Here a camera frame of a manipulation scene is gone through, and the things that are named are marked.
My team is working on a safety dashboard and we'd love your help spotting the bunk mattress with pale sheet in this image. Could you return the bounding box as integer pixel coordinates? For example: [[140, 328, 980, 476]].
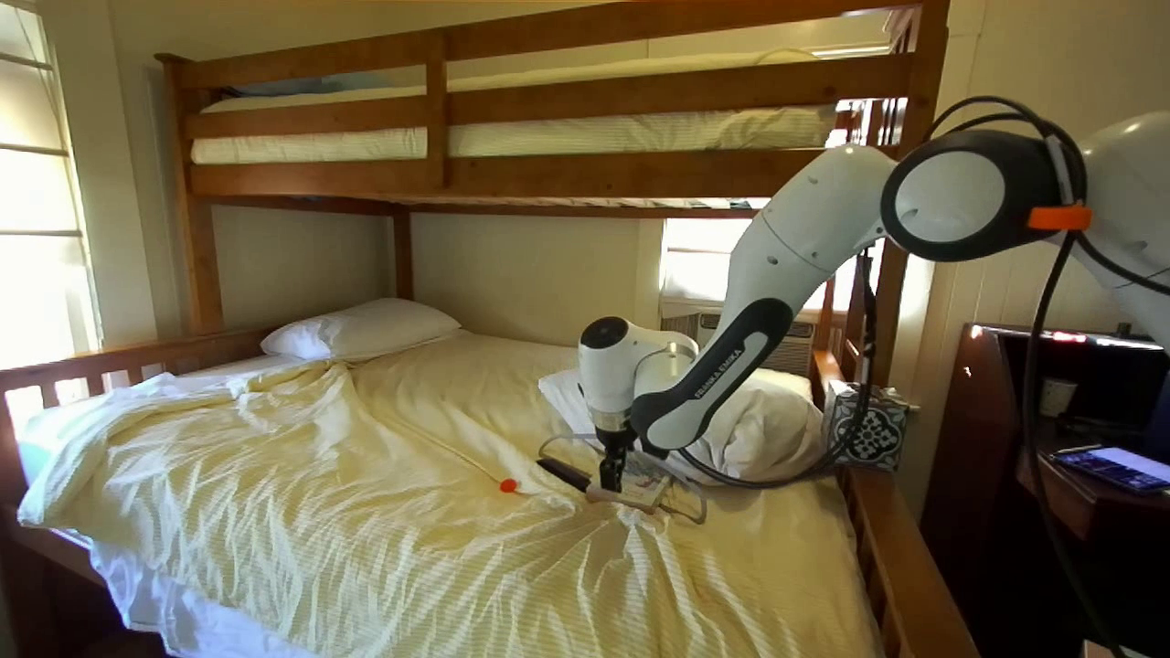
[[189, 9, 905, 167]]

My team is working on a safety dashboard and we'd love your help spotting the small bright window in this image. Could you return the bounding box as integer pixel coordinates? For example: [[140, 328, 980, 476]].
[[654, 216, 854, 337]]

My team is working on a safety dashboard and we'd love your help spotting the smooth white pillow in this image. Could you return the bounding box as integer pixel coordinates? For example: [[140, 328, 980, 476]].
[[255, 295, 468, 366]]

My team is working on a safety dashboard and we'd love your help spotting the fairy tales paperback book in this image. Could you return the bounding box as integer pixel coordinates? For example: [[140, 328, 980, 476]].
[[534, 449, 670, 512]]

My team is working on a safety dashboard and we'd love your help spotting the pale yellow bedspread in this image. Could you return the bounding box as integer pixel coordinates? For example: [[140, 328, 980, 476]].
[[14, 328, 887, 658]]

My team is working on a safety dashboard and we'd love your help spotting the wooden bunk bed frame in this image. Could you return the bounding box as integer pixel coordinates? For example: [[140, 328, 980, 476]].
[[0, 0, 980, 658]]

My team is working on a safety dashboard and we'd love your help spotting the window with white blinds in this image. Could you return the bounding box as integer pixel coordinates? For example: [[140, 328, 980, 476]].
[[0, 0, 102, 372]]

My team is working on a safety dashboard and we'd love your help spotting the dark wooden desk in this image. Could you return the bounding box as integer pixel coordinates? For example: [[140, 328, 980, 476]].
[[919, 317, 1170, 658]]

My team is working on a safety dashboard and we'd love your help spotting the rumpled white pillow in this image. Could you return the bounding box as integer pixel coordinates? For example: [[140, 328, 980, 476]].
[[537, 357, 832, 485]]

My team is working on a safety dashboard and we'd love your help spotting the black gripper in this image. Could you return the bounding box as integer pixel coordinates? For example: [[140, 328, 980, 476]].
[[593, 421, 640, 499]]

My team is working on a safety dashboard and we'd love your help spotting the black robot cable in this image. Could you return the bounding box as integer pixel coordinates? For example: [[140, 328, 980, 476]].
[[660, 91, 1170, 658]]

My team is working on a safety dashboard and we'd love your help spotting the white bed sheet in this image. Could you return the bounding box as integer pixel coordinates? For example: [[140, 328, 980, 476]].
[[79, 533, 320, 658]]

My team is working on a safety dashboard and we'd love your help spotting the orange cable clip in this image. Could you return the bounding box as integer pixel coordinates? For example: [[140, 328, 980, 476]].
[[1025, 203, 1097, 239]]

